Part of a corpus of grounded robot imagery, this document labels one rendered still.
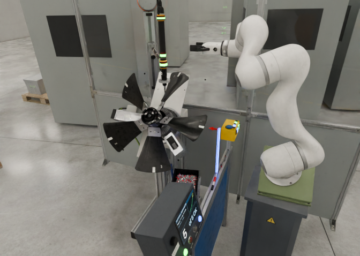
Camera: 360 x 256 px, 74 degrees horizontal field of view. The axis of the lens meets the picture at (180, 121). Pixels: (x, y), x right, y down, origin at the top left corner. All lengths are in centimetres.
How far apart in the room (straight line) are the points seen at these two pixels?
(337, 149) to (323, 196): 49
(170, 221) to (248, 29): 67
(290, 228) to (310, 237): 111
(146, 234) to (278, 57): 67
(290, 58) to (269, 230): 101
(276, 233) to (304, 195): 27
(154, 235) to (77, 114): 360
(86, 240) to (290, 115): 208
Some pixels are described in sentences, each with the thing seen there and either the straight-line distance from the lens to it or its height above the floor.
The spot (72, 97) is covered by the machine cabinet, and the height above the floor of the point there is 54.
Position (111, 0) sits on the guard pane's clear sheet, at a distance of 246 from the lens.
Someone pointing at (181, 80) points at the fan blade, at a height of 141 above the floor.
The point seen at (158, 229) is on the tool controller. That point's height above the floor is 125.
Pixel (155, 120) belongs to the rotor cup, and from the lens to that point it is 151.
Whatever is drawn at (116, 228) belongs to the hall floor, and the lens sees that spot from 250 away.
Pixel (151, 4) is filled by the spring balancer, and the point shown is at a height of 185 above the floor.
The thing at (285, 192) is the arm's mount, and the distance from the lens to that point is 141.
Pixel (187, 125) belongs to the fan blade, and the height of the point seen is 119.
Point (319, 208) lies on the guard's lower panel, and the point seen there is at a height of 15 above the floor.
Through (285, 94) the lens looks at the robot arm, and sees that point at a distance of 86.
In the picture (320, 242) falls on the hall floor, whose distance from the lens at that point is 259.
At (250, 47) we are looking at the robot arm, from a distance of 82.
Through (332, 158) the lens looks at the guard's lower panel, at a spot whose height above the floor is 70.
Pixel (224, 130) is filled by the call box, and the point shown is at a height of 106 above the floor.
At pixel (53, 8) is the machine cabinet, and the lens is 393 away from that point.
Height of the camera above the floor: 188
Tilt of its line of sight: 27 degrees down
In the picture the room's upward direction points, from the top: 2 degrees counter-clockwise
